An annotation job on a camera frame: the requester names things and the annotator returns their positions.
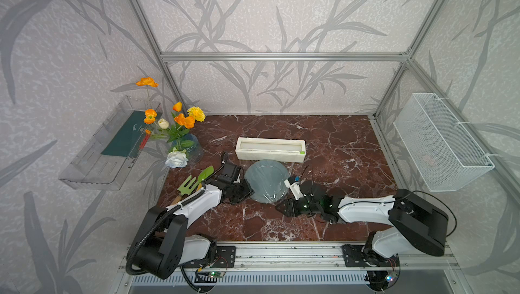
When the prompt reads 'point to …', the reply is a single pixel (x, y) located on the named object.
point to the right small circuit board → (391, 277)
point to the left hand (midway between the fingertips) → (254, 192)
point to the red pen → (144, 141)
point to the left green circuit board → (215, 274)
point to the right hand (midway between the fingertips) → (278, 206)
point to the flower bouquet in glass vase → (185, 148)
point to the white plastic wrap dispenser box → (271, 150)
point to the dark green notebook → (128, 140)
